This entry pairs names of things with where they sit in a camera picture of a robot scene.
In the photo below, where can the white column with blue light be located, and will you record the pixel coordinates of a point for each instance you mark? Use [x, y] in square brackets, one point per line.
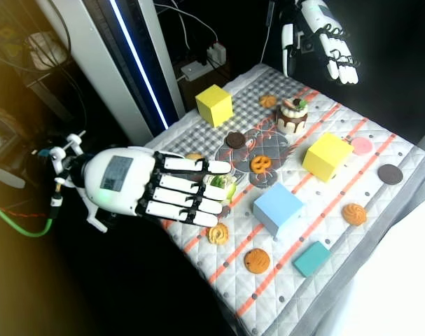
[93, 52]

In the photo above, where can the orange chip cookie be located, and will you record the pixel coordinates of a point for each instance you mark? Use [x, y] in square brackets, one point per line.
[257, 261]

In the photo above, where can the small tan cookie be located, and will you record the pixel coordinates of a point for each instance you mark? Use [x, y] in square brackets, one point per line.
[194, 156]

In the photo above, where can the light blue foam cube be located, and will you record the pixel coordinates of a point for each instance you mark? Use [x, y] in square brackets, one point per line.
[277, 206]

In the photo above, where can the grey quilt with bear print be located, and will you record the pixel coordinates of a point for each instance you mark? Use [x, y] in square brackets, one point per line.
[320, 245]

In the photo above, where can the white plug adapter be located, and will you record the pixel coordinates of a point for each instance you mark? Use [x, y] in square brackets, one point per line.
[216, 52]

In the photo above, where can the white power strip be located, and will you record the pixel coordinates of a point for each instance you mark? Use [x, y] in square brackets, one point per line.
[194, 71]

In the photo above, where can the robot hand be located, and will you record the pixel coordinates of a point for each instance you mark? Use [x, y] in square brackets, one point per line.
[121, 189]
[333, 45]

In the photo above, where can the brown box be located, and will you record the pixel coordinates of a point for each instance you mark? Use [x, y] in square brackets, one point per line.
[198, 92]

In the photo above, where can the dark brown round cookie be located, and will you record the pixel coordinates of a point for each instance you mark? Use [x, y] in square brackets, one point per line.
[390, 174]

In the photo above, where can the orange pretzel cookie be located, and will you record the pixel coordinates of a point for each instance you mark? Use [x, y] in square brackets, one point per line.
[260, 164]

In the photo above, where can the small orange swirl cookie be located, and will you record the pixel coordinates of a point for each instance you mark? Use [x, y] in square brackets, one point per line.
[268, 101]

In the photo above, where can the chocolate drip toy cake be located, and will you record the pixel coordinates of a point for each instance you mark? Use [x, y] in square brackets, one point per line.
[292, 117]

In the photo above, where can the white crumpled bag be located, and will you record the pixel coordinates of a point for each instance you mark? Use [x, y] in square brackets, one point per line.
[46, 49]

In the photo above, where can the flat teal block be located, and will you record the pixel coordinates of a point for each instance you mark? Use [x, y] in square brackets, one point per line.
[312, 259]

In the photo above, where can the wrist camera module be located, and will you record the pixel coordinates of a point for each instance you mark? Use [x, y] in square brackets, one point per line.
[309, 45]

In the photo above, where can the green white toy food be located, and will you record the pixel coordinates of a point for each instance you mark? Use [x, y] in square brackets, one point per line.
[219, 182]

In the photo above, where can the pink round cookie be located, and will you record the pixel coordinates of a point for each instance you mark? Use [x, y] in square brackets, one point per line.
[362, 145]

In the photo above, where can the chocolate sandwich cookie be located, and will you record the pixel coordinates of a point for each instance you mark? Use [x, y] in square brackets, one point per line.
[236, 140]

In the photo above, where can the yellow foam cube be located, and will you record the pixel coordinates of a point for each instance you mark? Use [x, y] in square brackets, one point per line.
[212, 99]
[326, 154]

